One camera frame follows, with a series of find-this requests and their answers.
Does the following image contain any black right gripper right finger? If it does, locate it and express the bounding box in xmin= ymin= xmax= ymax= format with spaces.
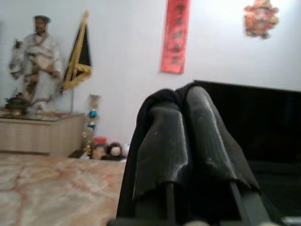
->
xmin=187 ymin=86 xmax=268 ymax=223

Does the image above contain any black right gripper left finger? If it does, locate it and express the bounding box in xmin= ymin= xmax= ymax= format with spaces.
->
xmin=133 ymin=106 xmax=194 ymax=223

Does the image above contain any brown haired plush doll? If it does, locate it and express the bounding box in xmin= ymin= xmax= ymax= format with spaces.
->
xmin=105 ymin=140 xmax=129 ymax=161
xmin=91 ymin=143 xmax=108 ymax=161

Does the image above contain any black flat television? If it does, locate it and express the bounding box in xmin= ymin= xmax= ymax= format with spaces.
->
xmin=193 ymin=80 xmax=301 ymax=165

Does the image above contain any black television stand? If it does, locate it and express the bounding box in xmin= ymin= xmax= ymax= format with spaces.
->
xmin=246 ymin=160 xmax=301 ymax=218

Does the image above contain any black and yellow flag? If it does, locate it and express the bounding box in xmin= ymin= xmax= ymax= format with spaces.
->
xmin=60 ymin=9 xmax=93 ymax=113

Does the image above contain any beige wooden cabinet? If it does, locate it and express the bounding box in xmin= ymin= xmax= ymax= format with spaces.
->
xmin=0 ymin=112 xmax=86 ymax=157

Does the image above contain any white robed statue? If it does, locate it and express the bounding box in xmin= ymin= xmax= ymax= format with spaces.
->
xmin=8 ymin=15 xmax=64 ymax=114

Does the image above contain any dark plant ornament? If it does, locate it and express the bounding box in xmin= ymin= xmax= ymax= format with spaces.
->
xmin=4 ymin=90 xmax=31 ymax=116

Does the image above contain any red wall scroll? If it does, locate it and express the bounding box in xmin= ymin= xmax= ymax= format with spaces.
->
xmin=160 ymin=0 xmax=190 ymax=74

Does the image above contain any red paper wall ornament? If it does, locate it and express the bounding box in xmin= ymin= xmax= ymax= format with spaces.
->
xmin=242 ymin=0 xmax=280 ymax=40

